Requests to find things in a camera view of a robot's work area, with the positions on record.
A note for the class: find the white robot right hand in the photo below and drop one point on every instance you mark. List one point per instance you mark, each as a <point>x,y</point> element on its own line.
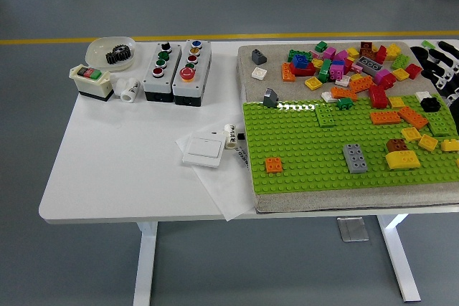
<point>448,57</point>

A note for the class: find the brown four-stud brick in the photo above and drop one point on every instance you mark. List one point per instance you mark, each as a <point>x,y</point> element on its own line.
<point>396,144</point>

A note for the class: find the yellow curved eight-stud brick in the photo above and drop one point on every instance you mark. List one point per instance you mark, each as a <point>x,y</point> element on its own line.
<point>402,160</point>

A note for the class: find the green studded baseplate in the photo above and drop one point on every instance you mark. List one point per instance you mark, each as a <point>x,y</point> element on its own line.
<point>305,148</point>

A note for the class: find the red four-stud brick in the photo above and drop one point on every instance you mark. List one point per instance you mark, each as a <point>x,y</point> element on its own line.
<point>413,70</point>

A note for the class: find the small white brick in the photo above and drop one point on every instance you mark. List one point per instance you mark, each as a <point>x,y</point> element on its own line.
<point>422,95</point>

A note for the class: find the lime green brick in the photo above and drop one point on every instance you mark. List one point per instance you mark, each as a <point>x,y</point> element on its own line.
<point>401,61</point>

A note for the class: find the black brick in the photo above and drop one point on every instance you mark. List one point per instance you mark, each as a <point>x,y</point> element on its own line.
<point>430,104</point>

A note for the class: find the yellow flat brick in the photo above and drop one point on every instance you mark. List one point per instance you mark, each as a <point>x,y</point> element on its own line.
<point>397,101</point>

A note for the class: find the orange eight-stud brick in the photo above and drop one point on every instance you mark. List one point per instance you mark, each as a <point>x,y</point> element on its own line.
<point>287,74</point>
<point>413,118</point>
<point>344,94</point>
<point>363,84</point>
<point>385,118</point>

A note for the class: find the dark grey eight-stud brick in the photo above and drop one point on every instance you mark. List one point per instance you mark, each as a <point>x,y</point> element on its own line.
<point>369,64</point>

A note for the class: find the large red brick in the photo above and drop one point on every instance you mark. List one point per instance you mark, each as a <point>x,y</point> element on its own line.
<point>379,97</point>

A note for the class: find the dark brown brick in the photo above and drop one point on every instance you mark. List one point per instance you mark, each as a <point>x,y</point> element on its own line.
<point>367,48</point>

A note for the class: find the yellow four-stud brick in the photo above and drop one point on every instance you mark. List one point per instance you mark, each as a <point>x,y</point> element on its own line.
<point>428,142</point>

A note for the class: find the small pink brick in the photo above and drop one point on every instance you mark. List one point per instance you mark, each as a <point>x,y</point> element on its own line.
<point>356,67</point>

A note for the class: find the small yellow brick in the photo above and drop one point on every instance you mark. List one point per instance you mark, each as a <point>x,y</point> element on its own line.
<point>356,77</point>
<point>317,63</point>

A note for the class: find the magenta four-stud brick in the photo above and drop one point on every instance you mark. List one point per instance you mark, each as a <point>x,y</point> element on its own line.
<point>337,72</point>

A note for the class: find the small dark green brick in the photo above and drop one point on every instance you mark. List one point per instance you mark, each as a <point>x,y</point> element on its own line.
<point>345,104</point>

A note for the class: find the long green brick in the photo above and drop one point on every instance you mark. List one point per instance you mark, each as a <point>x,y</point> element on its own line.
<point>324,71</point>

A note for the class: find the light grey eight-stud brick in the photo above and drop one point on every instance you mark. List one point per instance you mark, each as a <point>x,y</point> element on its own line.
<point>355,158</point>

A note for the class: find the blue four-stud brick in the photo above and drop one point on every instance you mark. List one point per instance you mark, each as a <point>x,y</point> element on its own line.
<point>300,61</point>

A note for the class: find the green eight-stud brick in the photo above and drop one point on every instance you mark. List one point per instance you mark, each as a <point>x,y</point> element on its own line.
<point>294,55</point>

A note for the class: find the dark grey slope brick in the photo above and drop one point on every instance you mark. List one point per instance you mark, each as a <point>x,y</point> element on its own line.
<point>271,98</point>
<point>258,57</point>

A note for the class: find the orange four-stud brick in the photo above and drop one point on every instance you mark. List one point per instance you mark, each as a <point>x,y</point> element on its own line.
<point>274,165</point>

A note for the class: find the small green block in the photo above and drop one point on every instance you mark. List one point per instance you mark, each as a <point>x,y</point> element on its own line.
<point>427,44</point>

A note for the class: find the small white tile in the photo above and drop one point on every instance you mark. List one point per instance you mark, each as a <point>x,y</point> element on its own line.
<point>343,80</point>

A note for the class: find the green flat eight-stud plate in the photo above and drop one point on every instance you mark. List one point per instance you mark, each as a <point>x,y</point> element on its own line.
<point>325,115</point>

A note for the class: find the yellow flat square tile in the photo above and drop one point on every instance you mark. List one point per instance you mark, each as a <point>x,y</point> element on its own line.
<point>313,83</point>

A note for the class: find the white square tile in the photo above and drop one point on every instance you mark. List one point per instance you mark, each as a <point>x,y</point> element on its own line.
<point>259,72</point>

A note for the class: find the silver floor plate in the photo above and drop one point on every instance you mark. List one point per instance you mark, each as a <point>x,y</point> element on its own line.
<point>353,229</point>

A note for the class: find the white table leg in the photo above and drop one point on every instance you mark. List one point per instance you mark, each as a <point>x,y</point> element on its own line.
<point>403,266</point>
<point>145,266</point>

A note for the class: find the grey-brown mat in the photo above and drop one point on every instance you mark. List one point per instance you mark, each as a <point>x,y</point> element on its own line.
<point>287,202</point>

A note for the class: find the small white labelled cylinder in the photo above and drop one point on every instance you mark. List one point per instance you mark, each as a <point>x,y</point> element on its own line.
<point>230,137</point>

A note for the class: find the white paper sheet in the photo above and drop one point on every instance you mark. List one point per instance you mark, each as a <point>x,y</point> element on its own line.
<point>222,191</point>

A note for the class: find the grey emergency-stop control box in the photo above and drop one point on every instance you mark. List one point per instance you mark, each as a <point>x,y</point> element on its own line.
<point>184,91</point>

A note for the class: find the grey four-button control box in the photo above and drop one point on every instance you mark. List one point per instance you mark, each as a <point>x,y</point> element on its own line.
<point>154,85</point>

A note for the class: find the white pipe fitting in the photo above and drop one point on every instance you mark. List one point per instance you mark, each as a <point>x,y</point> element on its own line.
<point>129,92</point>

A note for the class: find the black gear stack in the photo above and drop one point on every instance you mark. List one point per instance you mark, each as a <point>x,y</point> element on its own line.
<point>118,55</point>

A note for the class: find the white plastic bowl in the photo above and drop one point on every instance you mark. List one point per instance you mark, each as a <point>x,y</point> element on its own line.
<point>95,51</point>

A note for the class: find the white wall switch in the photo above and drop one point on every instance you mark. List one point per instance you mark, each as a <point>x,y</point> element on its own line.
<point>202,150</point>

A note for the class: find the cream red-green switch box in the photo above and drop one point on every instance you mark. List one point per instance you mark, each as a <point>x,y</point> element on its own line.
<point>89,85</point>

